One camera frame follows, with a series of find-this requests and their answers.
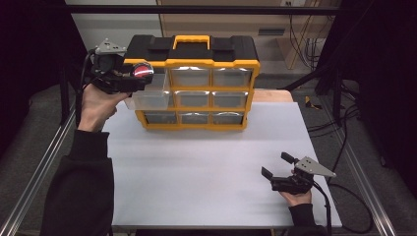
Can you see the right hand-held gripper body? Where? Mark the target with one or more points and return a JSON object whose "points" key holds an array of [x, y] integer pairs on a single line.
{"points": [[311, 167]]}

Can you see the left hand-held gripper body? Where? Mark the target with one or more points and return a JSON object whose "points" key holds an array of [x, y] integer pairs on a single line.
{"points": [[108, 70]]}

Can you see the round red metal tin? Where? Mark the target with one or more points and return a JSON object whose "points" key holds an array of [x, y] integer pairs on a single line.
{"points": [[143, 70]]}

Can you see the clear plastic storage drawer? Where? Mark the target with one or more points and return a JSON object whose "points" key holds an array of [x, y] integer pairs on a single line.
{"points": [[150, 100]]}

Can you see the yellow black organizer case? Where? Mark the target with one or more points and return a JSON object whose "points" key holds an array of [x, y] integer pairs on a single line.
{"points": [[196, 49]]}

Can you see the person's right hand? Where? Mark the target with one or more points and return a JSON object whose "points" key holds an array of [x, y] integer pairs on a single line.
{"points": [[298, 198]]}

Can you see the person's left hand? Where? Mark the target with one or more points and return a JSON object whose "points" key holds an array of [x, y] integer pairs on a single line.
{"points": [[95, 108]]}

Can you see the yellow black striped tape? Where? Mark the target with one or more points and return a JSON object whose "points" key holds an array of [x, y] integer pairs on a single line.
{"points": [[311, 103]]}

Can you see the wooden table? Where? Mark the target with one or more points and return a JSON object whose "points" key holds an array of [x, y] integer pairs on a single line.
{"points": [[272, 95]]}

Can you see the grid of clear drawers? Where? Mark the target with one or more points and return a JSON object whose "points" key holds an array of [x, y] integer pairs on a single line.
{"points": [[209, 98]]}

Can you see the black curtain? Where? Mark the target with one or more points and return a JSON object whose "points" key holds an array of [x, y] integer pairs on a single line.
{"points": [[387, 82], [29, 65]]}

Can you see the aluminium floor rail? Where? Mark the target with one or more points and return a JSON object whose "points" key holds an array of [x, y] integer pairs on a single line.
{"points": [[39, 164], [360, 177]]}

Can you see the black metal frame leg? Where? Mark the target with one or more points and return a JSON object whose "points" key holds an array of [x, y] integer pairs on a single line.
{"points": [[64, 105], [337, 98]]}

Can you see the black horizontal frame bar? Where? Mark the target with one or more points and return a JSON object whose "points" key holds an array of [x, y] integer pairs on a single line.
{"points": [[196, 9]]}

